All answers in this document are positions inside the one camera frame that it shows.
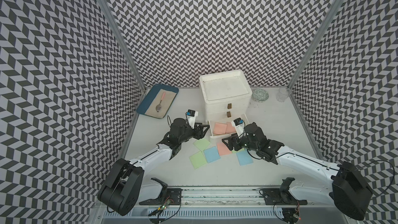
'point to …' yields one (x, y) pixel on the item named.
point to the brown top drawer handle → (229, 106)
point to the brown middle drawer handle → (228, 114)
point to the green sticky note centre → (234, 152)
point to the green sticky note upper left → (201, 144)
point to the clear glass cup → (283, 94)
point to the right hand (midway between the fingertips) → (228, 140)
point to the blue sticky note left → (211, 154)
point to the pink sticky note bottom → (219, 128)
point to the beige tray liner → (166, 103)
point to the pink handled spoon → (159, 107)
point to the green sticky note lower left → (197, 159)
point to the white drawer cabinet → (225, 94)
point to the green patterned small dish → (260, 95)
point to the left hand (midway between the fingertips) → (205, 126)
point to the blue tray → (145, 103)
